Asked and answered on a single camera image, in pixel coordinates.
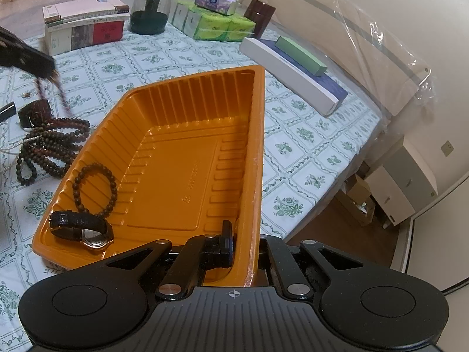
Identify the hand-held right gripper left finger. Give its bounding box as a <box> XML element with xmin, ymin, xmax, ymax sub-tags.
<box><xmin>96</xmin><ymin>220</ymin><xmax>235</xmax><ymax>299</ymax></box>

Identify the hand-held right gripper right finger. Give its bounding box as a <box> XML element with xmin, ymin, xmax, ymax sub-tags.
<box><xmin>259</xmin><ymin>235</ymin><xmax>364</xmax><ymax>299</ymax></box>

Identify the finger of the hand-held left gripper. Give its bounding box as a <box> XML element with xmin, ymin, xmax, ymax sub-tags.
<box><xmin>0</xmin><ymin>26</ymin><xmax>59</xmax><ymax>81</ymax></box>

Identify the dark red bead string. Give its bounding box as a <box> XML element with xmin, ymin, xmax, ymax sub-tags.
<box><xmin>37</xmin><ymin>73</ymin><xmax>72</xmax><ymax>114</ymax></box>

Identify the dark brown strap watch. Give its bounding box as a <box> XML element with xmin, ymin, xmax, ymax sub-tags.
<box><xmin>18</xmin><ymin>99</ymin><xmax>52</xmax><ymax>130</ymax></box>

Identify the white pearl necklace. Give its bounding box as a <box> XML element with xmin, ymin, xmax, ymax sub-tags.
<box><xmin>0</xmin><ymin>123</ymin><xmax>41</xmax><ymax>155</ymax></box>

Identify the long brown bead necklace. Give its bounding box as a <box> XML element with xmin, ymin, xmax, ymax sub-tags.
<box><xmin>15</xmin><ymin>116</ymin><xmax>91</xmax><ymax>186</ymax></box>

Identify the orange plastic tray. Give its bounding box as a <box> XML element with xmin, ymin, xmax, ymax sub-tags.
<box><xmin>31</xmin><ymin>65</ymin><xmax>266</xmax><ymax>288</ymax></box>

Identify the pale cover book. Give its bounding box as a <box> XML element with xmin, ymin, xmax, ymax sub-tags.
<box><xmin>42</xmin><ymin>0</ymin><xmax>130</xmax><ymax>23</ymax></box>

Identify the green edged book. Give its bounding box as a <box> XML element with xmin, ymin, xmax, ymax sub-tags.
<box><xmin>44</xmin><ymin>10</ymin><xmax>130</xmax><ymax>27</ymax></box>

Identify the white and red box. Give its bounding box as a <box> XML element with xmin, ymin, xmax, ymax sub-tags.
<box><xmin>45</xmin><ymin>18</ymin><xmax>125</xmax><ymax>52</ymax></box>

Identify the cardboard box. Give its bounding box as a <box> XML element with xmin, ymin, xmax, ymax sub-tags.
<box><xmin>337</xmin><ymin>174</ymin><xmax>374</xmax><ymax>227</ymax></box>

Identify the floral bed sheet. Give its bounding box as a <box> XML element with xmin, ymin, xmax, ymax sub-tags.
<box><xmin>0</xmin><ymin>15</ymin><xmax>383</xmax><ymax>352</ymax></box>

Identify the dark green glass jar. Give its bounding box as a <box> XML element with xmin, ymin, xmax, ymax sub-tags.
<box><xmin>130</xmin><ymin>0</ymin><xmax>173</xmax><ymax>35</ymax></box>

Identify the white nightstand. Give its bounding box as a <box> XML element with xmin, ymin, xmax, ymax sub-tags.
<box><xmin>364</xmin><ymin>136</ymin><xmax>438</xmax><ymax>228</ymax></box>

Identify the long white and blue box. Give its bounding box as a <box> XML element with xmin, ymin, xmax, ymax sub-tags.
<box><xmin>239</xmin><ymin>37</ymin><xmax>349</xmax><ymax>116</ymax></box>

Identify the green tissue pack bundle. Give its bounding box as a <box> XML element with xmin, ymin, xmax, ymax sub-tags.
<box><xmin>172</xmin><ymin>2</ymin><xmax>256</xmax><ymax>42</ymax></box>

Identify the purple tissue pack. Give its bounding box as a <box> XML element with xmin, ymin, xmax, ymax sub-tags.
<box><xmin>194</xmin><ymin>0</ymin><xmax>243</xmax><ymax>16</ymax></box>

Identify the long green box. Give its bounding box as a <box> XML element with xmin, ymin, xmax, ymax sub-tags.
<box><xmin>275</xmin><ymin>36</ymin><xmax>328</xmax><ymax>77</ymax></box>

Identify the clear plastic film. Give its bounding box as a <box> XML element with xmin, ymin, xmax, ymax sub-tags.
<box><xmin>253</xmin><ymin>0</ymin><xmax>440</xmax><ymax>133</ymax></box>

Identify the black strap wristwatch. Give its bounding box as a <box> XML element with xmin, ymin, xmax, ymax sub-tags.
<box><xmin>49</xmin><ymin>211</ymin><xmax>115</xmax><ymax>252</ymax></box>

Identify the dark bead bracelet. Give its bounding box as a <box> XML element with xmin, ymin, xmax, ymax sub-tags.
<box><xmin>72</xmin><ymin>163</ymin><xmax>118</xmax><ymax>218</ymax></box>

